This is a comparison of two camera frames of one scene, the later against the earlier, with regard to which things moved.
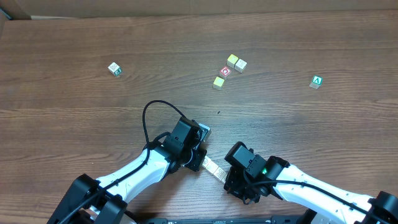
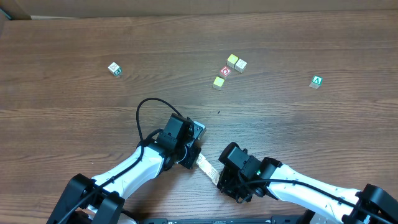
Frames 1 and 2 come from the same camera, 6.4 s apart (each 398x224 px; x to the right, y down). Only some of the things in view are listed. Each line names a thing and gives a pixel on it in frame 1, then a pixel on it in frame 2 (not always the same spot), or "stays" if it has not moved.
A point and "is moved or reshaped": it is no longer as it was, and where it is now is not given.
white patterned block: [209, 165] is moved or reshaped
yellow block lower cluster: [218, 83] stays
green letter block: [317, 81] stays
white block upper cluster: [240, 65] stays
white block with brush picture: [222, 175] is moved or reshaped
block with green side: [115, 69] stays
